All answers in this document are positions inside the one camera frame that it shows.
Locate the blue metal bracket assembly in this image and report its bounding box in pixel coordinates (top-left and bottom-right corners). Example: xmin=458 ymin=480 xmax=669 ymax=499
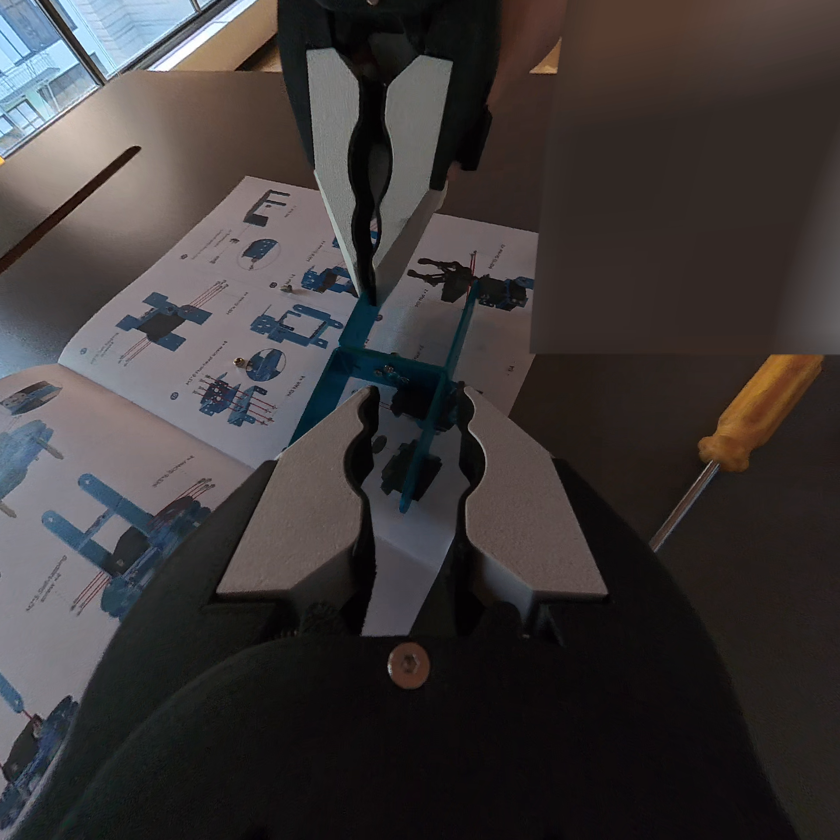
xmin=287 ymin=276 xmax=488 ymax=517

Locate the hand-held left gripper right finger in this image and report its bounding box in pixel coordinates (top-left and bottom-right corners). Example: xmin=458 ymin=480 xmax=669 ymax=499
xmin=451 ymin=386 xmax=609 ymax=605

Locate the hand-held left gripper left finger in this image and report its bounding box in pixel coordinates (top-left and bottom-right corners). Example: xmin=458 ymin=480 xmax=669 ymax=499
xmin=215 ymin=386 xmax=382 ymax=602

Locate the printed instruction manual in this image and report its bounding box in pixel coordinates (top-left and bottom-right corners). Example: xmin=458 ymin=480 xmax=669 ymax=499
xmin=0 ymin=174 xmax=540 ymax=821

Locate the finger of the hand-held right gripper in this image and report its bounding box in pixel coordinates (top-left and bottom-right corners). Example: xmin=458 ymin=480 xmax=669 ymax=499
xmin=373 ymin=55 xmax=455 ymax=300
xmin=306 ymin=47 xmax=382 ymax=307

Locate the window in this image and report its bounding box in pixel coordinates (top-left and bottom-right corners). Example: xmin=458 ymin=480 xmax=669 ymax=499
xmin=0 ymin=0 xmax=238 ymax=160

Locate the yellow handle screwdriver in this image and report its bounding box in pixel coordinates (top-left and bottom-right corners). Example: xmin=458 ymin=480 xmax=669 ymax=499
xmin=648 ymin=354 xmax=825 ymax=553

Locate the dark desk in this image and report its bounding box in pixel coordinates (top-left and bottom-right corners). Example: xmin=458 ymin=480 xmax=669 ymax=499
xmin=0 ymin=70 xmax=840 ymax=840

